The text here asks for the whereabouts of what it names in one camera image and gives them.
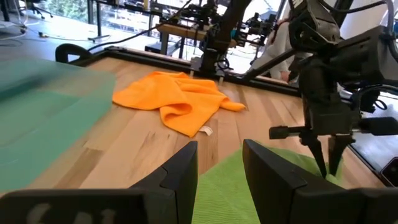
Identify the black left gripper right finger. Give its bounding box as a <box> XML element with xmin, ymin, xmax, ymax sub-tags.
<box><xmin>242</xmin><ymin>139</ymin><xmax>398</xmax><ymax>224</ymax></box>

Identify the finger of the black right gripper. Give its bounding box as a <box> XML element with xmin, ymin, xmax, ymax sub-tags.
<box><xmin>328</xmin><ymin>134</ymin><xmax>355</xmax><ymax>177</ymax></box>
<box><xmin>300</xmin><ymin>132</ymin><xmax>328</xmax><ymax>179</ymax></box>

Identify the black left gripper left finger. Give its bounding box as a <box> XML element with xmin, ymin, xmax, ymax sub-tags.
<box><xmin>0</xmin><ymin>140</ymin><xmax>199</xmax><ymax>224</ymax></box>

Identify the green microfiber towel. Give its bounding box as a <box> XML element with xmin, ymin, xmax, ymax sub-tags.
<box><xmin>192</xmin><ymin>145</ymin><xmax>345</xmax><ymax>224</ymax></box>

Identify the orange microfiber towel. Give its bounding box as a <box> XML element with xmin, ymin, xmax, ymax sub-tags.
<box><xmin>112</xmin><ymin>70</ymin><xmax>247</xmax><ymax>139</ymax></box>

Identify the teal translucent plastic basket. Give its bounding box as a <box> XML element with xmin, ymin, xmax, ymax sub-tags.
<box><xmin>0</xmin><ymin>58</ymin><xmax>116</xmax><ymax>193</ymax></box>

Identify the person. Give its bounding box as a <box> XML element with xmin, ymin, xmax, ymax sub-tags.
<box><xmin>248</xmin><ymin>18</ymin><xmax>301</xmax><ymax>84</ymax></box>

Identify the wooden background table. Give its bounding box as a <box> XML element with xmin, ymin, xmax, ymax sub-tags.
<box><xmin>155</xmin><ymin>23</ymin><xmax>239</xmax><ymax>60</ymax></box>

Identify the black floor stand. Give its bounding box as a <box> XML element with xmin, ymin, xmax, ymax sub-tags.
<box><xmin>86</xmin><ymin>0</ymin><xmax>111</xmax><ymax>44</ymax></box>

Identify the black aluminium table frame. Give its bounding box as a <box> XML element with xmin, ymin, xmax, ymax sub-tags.
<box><xmin>70</xmin><ymin>45</ymin><xmax>398</xmax><ymax>187</ymax></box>

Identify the black clamp handle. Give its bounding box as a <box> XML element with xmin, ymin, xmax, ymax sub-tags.
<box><xmin>55</xmin><ymin>43</ymin><xmax>93</xmax><ymax>64</ymax></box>

